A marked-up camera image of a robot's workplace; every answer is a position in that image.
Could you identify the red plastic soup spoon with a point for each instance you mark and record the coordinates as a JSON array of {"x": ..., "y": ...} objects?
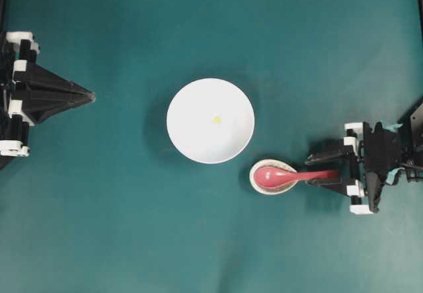
[{"x": 271, "y": 177}]

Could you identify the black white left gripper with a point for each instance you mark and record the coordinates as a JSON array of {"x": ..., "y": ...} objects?
[{"x": 19, "y": 109}]

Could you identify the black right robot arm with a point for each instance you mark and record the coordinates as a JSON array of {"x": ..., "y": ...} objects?
[{"x": 411, "y": 140}]

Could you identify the speckled ceramic spoon rest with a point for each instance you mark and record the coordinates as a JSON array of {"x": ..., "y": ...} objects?
[{"x": 274, "y": 163}]

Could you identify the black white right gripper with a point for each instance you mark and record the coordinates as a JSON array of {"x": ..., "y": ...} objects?
[{"x": 378, "y": 148}]

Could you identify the white round bowl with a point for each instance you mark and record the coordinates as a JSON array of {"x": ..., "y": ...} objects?
[{"x": 190, "y": 123}]

